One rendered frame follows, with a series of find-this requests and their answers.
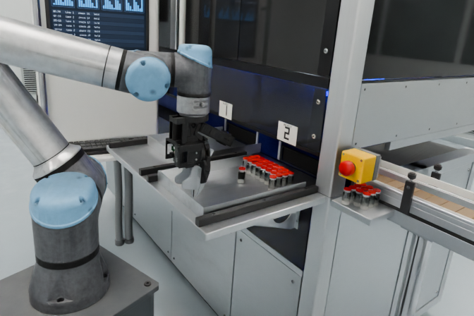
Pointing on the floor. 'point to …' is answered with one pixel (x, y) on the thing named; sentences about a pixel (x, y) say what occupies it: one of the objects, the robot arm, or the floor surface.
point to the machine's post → (338, 127)
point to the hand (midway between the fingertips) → (197, 191)
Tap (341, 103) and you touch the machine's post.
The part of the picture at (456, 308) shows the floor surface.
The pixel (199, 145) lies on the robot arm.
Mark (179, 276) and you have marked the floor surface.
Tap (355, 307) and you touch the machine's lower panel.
